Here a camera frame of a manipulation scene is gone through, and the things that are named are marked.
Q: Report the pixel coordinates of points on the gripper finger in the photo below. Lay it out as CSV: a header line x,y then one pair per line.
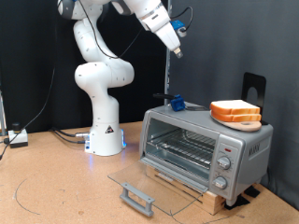
x,y
178,53

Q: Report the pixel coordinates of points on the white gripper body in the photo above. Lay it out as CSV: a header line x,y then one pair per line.
x,y
165,31

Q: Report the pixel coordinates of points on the metal spatula with blue grip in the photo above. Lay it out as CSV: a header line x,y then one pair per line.
x,y
178,104

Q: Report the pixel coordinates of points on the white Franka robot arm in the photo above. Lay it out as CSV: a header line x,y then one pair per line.
x,y
102,124

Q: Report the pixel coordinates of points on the silver toaster oven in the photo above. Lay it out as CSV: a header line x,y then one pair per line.
x,y
249,146

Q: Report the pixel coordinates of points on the silver oven knob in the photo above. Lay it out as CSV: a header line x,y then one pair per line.
x,y
220,183
224,163

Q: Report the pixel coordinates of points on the vertical metal pole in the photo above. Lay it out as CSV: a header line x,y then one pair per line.
x,y
168,77

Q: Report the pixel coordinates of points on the grey backdrop curtain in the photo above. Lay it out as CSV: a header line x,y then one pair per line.
x,y
233,46

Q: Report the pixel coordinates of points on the black metal bookend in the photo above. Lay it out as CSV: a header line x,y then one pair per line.
x,y
249,81

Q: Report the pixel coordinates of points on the black backdrop curtain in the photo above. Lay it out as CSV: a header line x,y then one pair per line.
x,y
31,46

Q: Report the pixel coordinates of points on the wooden slatted crate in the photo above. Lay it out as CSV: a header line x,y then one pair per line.
x,y
215,202

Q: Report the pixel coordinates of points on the black tape patch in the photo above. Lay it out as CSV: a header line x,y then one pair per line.
x,y
253,191
236,202

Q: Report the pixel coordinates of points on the grey emergency stop box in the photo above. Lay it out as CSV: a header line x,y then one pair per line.
x,y
18,138

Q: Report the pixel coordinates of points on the metal frame post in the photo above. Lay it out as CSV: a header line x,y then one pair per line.
x,y
2,115

